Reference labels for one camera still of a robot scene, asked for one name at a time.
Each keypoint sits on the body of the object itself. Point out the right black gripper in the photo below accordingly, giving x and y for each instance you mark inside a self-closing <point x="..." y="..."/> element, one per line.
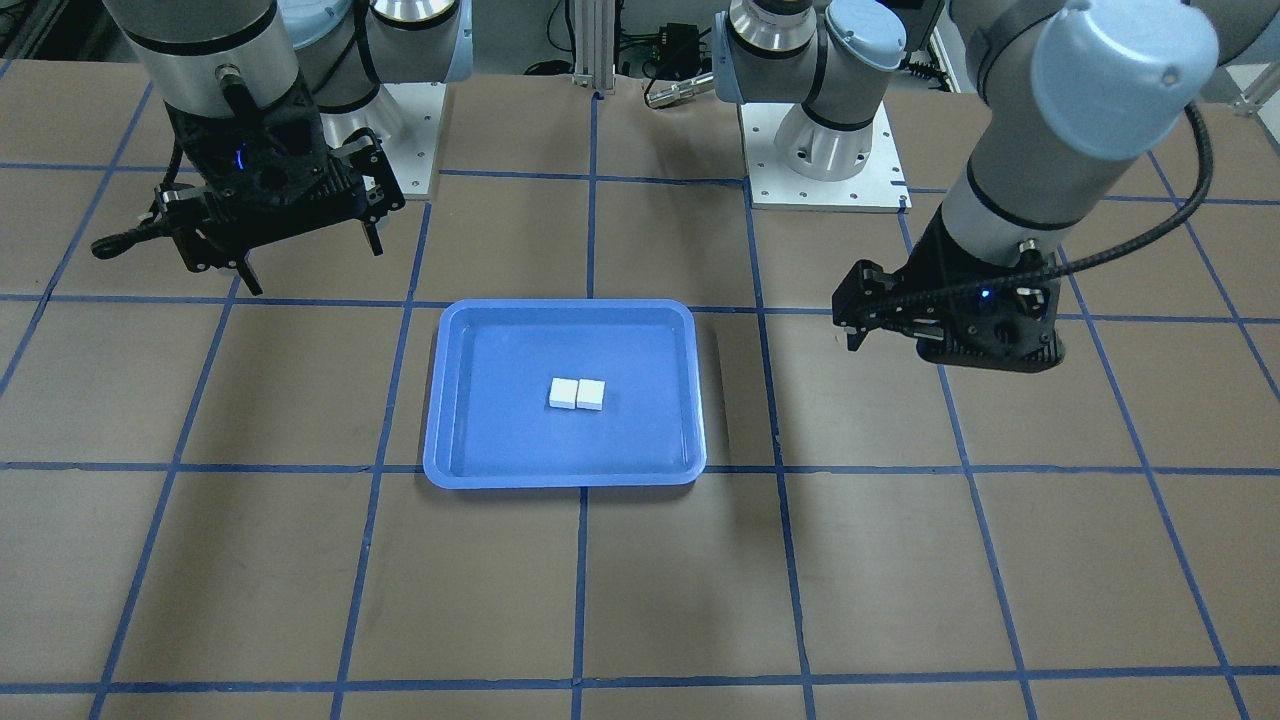
<point x="196" y="139"/>

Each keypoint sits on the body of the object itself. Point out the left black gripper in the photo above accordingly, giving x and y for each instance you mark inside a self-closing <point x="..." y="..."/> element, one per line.
<point x="938" y="260"/>

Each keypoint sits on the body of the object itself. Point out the white block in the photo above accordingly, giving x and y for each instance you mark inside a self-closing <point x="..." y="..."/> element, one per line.
<point x="590" y="394"/>
<point x="561" y="393"/>

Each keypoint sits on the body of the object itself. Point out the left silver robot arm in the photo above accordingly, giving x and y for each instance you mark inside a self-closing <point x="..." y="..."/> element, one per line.
<point x="1076" y="92"/>

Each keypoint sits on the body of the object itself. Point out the blue plastic tray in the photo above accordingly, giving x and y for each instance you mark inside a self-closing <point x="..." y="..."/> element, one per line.
<point x="489" y="425"/>

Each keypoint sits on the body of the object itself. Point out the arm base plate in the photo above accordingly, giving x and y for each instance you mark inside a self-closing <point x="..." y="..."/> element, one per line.
<point x="408" y="119"/>
<point x="795" y="165"/>

